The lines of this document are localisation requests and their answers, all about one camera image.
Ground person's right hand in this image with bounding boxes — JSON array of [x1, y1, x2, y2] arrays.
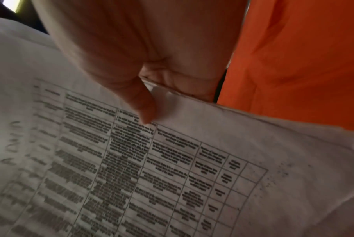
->
[[31, 0, 248, 124]]

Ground printed paper sheets with table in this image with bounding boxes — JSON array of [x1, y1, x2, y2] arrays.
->
[[0, 16, 354, 237]]

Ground orange garment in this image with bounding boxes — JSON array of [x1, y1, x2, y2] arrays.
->
[[217, 0, 354, 132]]

